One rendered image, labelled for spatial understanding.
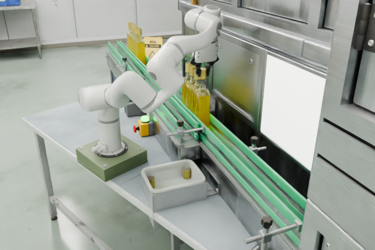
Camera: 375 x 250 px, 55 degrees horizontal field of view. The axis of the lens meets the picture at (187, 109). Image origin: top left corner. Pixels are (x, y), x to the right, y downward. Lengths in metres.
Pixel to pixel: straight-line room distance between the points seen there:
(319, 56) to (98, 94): 0.80
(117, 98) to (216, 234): 0.58
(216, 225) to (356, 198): 0.82
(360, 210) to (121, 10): 7.04
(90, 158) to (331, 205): 1.19
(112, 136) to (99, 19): 5.88
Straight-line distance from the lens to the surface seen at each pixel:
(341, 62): 0.56
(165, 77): 1.22
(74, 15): 7.33
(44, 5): 7.27
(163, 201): 1.38
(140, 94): 1.26
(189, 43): 1.28
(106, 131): 1.59
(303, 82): 1.19
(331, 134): 0.59
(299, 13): 1.26
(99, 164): 1.59
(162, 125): 1.74
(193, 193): 1.42
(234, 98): 1.61
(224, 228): 1.33
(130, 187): 1.54
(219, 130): 1.58
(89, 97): 1.40
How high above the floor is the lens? 1.63
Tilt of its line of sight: 23 degrees down
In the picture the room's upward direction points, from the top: straight up
